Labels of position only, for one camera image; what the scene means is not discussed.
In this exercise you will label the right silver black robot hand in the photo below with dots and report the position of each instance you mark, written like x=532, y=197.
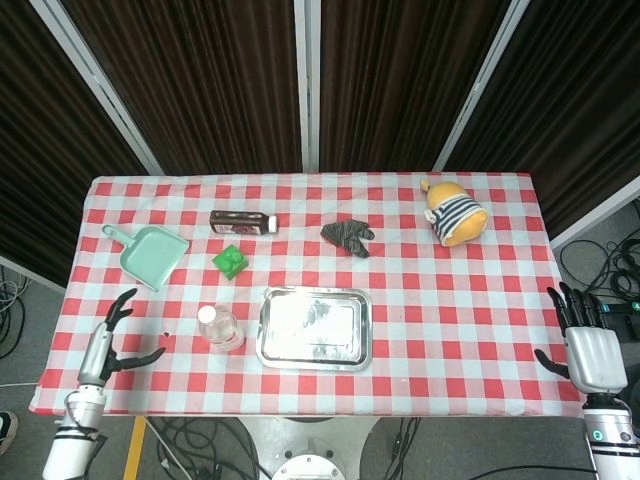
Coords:
x=595, y=357

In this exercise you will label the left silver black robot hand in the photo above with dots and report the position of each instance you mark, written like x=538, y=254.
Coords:
x=95, y=350

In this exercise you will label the transparent plastic water bottle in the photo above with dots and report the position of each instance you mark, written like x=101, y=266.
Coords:
x=220, y=330

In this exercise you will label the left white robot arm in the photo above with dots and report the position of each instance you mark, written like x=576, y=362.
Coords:
x=75, y=415

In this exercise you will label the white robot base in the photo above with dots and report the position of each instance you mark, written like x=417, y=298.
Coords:
x=305, y=440

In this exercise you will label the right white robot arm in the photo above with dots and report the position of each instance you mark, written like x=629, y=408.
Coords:
x=607, y=435

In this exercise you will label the red white checkered tablecloth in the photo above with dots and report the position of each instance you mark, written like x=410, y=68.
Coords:
x=450, y=310

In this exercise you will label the brown bottle white cap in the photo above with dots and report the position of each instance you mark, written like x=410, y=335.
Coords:
x=240, y=222

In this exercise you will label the stainless steel tray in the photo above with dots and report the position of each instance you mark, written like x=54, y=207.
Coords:
x=315, y=325

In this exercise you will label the black power box green lights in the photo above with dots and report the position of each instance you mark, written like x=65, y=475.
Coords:
x=622, y=312

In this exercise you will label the mint green dustpan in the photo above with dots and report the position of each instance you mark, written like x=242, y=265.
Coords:
x=150, y=255

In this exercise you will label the black white shoe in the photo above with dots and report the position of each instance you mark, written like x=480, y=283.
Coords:
x=6, y=432

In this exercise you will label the green toy block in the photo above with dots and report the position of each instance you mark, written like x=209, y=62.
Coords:
x=230, y=261

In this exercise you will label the yellow plush toy striped shirt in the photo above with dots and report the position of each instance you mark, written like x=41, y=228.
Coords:
x=457, y=215

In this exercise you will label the dark ribbed partition panel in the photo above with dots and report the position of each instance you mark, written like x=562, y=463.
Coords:
x=390, y=90
x=575, y=100
x=50, y=150
x=200, y=90

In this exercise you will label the dark striped work glove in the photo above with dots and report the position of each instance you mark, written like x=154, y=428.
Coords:
x=345, y=232

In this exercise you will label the white partition frame rail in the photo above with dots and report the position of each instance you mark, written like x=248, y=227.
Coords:
x=30, y=275
x=595, y=220

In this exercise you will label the white partition frame post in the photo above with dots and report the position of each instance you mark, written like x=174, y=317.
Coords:
x=97, y=82
x=306, y=85
x=479, y=82

